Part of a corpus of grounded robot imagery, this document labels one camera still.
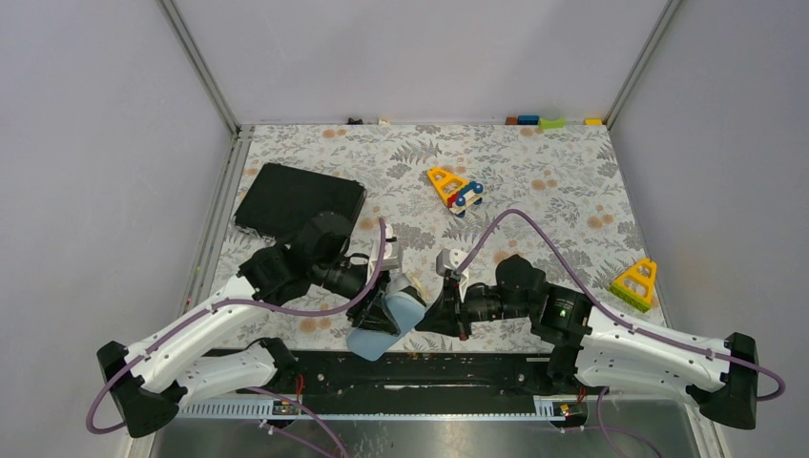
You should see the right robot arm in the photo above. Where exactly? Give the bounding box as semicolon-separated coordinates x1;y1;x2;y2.
415;255;757;430

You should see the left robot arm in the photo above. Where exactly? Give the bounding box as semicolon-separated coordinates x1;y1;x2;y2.
86;212;402;438

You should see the yellow toy with blue wheels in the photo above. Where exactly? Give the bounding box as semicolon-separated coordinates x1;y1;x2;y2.
426;168;485;218

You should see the black rectangular case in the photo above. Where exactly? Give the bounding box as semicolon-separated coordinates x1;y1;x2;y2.
234;163;366;239

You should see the yellow green triangular toy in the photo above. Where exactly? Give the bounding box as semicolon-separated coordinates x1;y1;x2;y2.
610;258;657;313

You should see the blue block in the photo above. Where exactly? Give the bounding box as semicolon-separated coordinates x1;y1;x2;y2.
517;115;540;126

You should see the green arch block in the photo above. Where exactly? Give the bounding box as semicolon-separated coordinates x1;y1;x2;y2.
538;116;566;130

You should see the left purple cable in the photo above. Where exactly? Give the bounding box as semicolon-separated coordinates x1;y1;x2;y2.
85;217;388;436

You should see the purple cable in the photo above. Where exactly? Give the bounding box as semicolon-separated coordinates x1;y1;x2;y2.
85;217;388;436
449;208;787;404

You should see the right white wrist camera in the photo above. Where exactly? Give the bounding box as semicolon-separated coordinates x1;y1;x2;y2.
435;248;468;279

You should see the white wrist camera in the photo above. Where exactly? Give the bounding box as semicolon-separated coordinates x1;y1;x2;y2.
435;248;468;279
369;236;403;272

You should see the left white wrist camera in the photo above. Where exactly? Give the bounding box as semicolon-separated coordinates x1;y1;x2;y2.
369;236;403;272

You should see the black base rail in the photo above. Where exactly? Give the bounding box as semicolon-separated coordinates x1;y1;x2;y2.
208;347;570;419

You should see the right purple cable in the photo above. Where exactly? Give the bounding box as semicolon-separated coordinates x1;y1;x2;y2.
449;208;787;404

